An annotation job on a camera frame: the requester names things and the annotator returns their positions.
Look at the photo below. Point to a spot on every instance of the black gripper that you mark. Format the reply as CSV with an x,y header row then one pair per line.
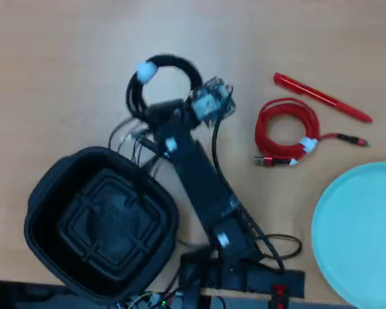
x,y
178,132

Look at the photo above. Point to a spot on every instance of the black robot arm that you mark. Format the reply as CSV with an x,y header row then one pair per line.
x,y
206,180

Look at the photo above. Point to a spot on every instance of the black square plastic bowl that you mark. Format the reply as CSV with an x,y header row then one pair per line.
x,y
99,225

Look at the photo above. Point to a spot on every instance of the red pen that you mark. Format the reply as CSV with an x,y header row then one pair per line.
x,y
321,96

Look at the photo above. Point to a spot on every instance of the red and black clamp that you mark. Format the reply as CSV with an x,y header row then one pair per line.
x,y
279,294

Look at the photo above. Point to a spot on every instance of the clear-cased camera board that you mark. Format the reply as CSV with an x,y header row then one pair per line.
x,y
212,99

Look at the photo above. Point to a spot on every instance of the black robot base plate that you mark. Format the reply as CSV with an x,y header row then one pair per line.
x,y
276,283

